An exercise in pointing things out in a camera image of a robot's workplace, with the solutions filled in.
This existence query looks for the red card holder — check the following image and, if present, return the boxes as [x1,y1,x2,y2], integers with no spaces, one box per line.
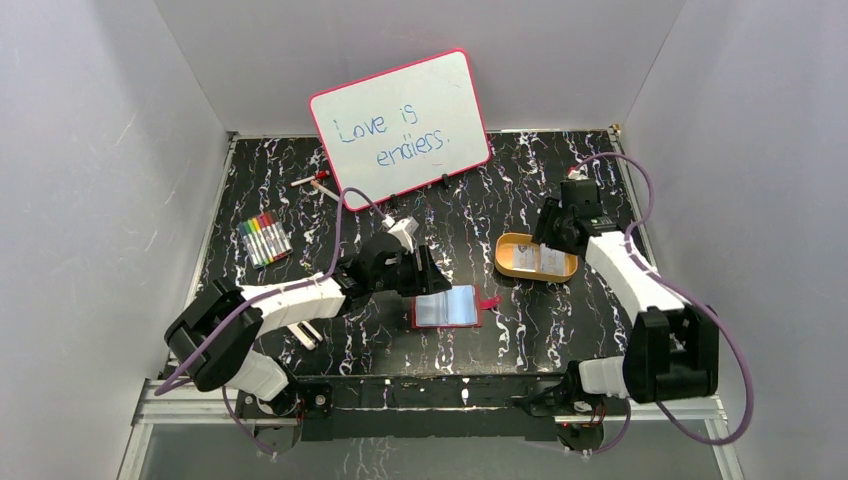
[410,285,502,329]

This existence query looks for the pink framed whiteboard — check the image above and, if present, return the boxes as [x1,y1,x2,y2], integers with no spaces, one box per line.
[309,49,491,211]

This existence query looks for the white marker pen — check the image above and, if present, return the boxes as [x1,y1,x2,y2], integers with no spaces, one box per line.
[310,180,341,203]

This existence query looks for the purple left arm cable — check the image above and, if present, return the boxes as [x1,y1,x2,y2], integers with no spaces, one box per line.
[153,186,399,458]

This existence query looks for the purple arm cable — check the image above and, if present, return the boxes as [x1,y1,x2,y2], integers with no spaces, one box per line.
[153,186,399,458]
[573,152,755,457]

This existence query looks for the red capped marker pen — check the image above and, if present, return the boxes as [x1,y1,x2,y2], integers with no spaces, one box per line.
[290,170,330,187]

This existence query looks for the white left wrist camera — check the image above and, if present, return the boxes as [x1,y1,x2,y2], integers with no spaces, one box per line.
[381,216,419,252]

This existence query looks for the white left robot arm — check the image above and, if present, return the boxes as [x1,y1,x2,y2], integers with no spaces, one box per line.
[157,233,451,416]

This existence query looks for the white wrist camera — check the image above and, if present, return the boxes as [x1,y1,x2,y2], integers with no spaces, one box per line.
[566,167,588,181]
[381,216,419,252]

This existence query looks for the aluminium frame rail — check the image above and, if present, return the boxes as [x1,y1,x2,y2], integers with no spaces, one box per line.
[119,374,746,480]

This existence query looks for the pack of coloured markers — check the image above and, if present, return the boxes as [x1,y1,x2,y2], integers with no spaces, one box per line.
[237,211,293,269]

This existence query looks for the orange oval tray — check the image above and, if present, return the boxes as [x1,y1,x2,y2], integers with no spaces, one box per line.
[495,232,578,283]

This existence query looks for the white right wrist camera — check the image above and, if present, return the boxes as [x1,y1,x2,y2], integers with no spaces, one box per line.
[566,167,588,181]

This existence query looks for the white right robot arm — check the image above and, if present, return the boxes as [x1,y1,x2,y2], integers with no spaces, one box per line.
[532,179,719,414]

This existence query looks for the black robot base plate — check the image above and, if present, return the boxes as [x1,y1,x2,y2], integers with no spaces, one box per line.
[236,374,625,447]

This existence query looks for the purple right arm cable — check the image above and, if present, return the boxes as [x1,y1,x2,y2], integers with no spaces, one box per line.
[573,152,755,457]

